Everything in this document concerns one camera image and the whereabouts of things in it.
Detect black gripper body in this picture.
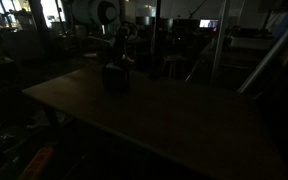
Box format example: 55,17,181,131
113,22,132,65

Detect lit monitor screen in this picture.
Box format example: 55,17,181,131
198,18,219,29

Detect wooden stool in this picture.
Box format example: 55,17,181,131
161,54,187,80

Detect orange tool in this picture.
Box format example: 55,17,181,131
18,145,57,180

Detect grey diagonal metal bar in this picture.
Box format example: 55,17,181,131
237,9,288,95

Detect black vertical pole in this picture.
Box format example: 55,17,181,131
149,0,164,81

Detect white vertical pole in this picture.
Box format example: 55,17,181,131
210,0,232,84

